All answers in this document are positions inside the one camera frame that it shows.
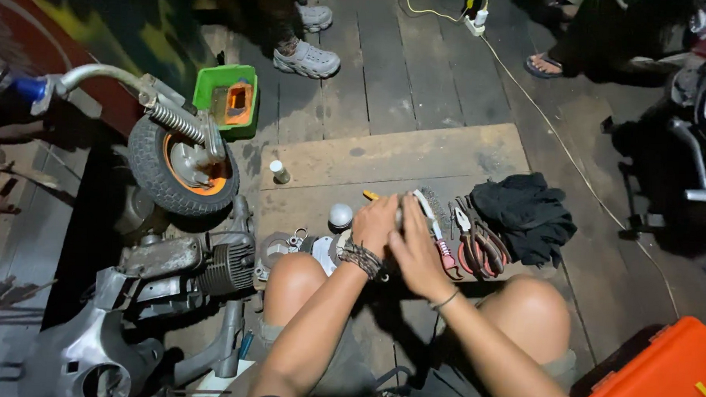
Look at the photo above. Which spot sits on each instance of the orange plastic toolbox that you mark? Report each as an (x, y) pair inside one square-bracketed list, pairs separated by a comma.
[(658, 373)]

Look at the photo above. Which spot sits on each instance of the black cloth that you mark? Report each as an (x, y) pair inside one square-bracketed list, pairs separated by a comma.
[(522, 216)]

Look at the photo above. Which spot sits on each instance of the person's right hand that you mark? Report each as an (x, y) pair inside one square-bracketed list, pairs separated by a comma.
[(418, 259)]

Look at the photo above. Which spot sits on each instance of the person's right leg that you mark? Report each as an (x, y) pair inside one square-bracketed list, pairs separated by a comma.
[(528, 316)]

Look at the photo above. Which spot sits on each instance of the person's leg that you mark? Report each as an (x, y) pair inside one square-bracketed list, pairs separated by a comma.
[(291, 290), (528, 316)]

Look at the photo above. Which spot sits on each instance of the white power strip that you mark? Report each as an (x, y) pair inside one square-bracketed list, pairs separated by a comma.
[(475, 25)]

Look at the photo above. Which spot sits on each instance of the heap of dark pliers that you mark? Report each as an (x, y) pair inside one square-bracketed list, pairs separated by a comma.
[(480, 247)]

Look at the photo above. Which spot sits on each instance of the small white-capped bottle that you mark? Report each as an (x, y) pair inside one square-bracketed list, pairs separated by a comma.
[(280, 172)]

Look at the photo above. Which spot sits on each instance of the dark motorcycle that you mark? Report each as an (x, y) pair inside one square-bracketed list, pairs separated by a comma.
[(684, 134)]

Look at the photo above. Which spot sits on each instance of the scooter wheel with orange rim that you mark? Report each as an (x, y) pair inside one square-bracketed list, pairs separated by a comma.
[(154, 168)]

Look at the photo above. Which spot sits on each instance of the person's left hand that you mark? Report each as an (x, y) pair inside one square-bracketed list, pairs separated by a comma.
[(372, 225)]

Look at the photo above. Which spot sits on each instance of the small grey metal part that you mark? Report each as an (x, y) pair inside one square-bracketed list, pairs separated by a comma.
[(399, 216)]

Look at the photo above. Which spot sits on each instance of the person's grey shorts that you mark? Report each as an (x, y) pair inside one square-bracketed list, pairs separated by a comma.
[(352, 374)]

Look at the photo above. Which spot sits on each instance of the white flat cover part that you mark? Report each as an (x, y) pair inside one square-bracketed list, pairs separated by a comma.
[(326, 255)]

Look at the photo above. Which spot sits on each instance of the orange box-shaped part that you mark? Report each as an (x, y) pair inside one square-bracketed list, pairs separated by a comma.
[(239, 103)]

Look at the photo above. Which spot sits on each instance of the person's left fingers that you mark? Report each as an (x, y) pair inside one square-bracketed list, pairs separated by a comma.
[(389, 207)]

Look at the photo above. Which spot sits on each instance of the thin black wrist band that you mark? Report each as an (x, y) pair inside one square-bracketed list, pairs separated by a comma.
[(445, 300)]

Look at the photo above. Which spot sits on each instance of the green plastic tray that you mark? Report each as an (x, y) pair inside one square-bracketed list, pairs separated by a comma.
[(213, 85)]

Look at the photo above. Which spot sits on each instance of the person's left leg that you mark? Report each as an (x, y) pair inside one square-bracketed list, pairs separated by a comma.
[(291, 290)]

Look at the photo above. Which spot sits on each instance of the grey scooter frame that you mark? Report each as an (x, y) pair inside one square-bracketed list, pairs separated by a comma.
[(101, 354)]

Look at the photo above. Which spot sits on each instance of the grey scooter engine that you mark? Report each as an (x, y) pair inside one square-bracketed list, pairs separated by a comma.
[(210, 267)]

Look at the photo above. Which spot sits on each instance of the grey scooter fork with spring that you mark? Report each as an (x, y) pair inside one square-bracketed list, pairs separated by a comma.
[(174, 119)]

